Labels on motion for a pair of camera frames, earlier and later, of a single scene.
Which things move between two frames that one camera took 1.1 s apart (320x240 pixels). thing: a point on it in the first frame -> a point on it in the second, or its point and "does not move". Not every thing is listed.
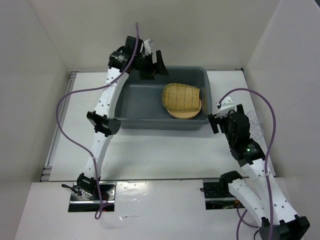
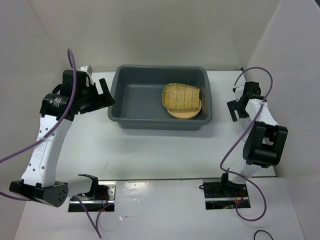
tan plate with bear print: [186, 114] does not move
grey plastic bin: [141, 107] does not move
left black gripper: [151, 70] -> [102, 100]
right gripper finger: [214, 122] -> [235, 105]
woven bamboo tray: [178, 97] does not move
